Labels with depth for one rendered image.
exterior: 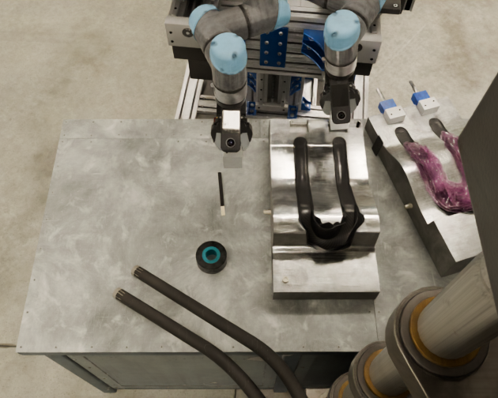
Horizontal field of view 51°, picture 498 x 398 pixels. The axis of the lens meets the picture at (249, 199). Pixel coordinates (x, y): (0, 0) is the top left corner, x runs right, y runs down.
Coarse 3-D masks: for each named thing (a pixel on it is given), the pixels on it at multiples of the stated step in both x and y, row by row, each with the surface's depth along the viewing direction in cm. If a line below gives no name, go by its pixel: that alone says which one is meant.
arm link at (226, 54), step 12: (216, 36) 108; (228, 36) 108; (216, 48) 106; (228, 48) 106; (240, 48) 106; (216, 60) 107; (228, 60) 106; (240, 60) 107; (216, 72) 110; (228, 72) 109; (240, 72) 110; (216, 84) 114; (228, 84) 112; (240, 84) 114
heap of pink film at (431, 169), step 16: (416, 144) 145; (448, 144) 143; (416, 160) 141; (432, 160) 138; (432, 176) 137; (464, 176) 140; (432, 192) 138; (448, 192) 137; (464, 192) 137; (448, 208) 136; (464, 208) 136
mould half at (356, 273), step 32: (288, 128) 148; (320, 128) 148; (352, 128) 148; (288, 160) 143; (320, 160) 143; (352, 160) 143; (288, 192) 137; (320, 192) 137; (288, 224) 128; (288, 256) 132; (320, 256) 132; (352, 256) 132; (288, 288) 128; (320, 288) 128; (352, 288) 128
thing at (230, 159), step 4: (240, 148) 137; (224, 152) 136; (228, 152) 136; (232, 152) 136; (236, 152) 136; (240, 152) 136; (224, 156) 136; (228, 156) 136; (232, 156) 136; (236, 156) 136; (240, 156) 136; (224, 160) 137; (228, 160) 137; (232, 160) 137; (236, 160) 137; (240, 160) 137; (224, 164) 139; (228, 164) 139; (232, 164) 139; (236, 164) 139; (240, 164) 139
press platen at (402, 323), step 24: (432, 288) 58; (408, 312) 56; (408, 336) 55; (408, 360) 54; (432, 360) 53; (456, 360) 53; (480, 360) 54; (408, 384) 56; (432, 384) 53; (456, 384) 53; (480, 384) 53
